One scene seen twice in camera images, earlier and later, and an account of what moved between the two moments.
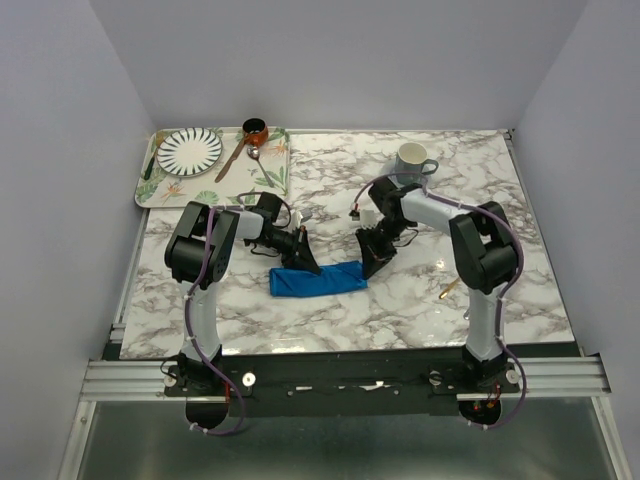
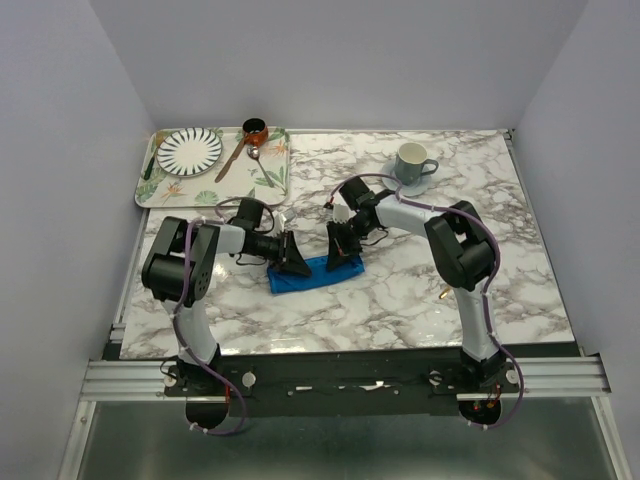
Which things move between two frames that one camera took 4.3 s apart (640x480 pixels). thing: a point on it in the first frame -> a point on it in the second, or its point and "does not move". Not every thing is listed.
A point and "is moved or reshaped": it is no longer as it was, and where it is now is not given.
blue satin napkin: x=333 y=278 is moved or reshaped
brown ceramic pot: x=255 y=131 does not move
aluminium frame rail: x=546 y=378 does not move
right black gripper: x=373 y=258 -> x=339 y=252
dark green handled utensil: x=150 y=166 does not move
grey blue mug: x=410 y=161 does not move
